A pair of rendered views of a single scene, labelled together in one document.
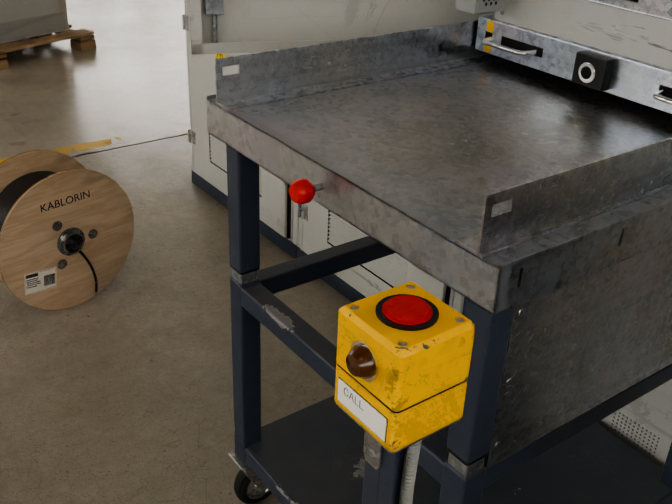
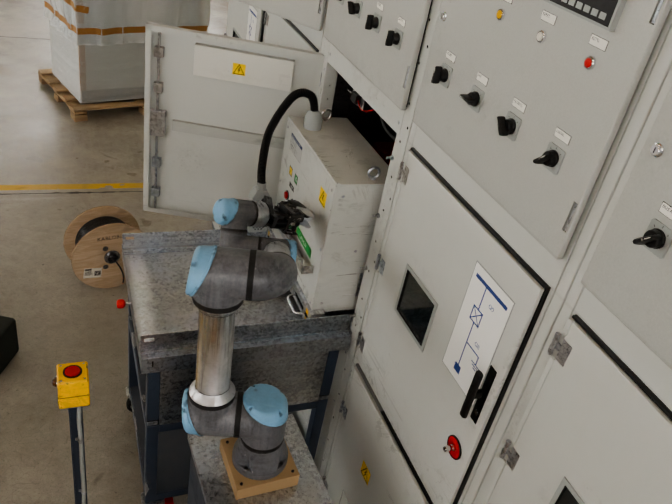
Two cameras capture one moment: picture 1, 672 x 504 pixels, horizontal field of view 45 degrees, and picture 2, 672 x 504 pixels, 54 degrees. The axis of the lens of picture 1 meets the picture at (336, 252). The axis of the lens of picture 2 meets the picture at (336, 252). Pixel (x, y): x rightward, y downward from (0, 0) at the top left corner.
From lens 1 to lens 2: 1.48 m
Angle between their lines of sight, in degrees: 10
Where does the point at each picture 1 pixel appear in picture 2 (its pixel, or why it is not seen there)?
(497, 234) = (148, 347)
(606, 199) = not seen: hidden behind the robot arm
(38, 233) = (94, 250)
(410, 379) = (62, 391)
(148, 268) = not seen: hidden behind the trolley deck
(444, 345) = (75, 384)
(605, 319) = not seen: hidden behind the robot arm
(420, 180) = (158, 313)
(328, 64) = (180, 239)
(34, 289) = (88, 276)
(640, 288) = (238, 375)
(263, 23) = (179, 202)
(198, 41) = (146, 205)
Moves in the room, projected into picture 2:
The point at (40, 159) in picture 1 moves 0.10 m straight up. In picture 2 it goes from (109, 210) to (108, 194)
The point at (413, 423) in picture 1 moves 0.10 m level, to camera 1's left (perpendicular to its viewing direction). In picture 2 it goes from (66, 402) to (34, 390)
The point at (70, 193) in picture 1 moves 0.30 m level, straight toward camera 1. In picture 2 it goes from (115, 234) to (100, 268)
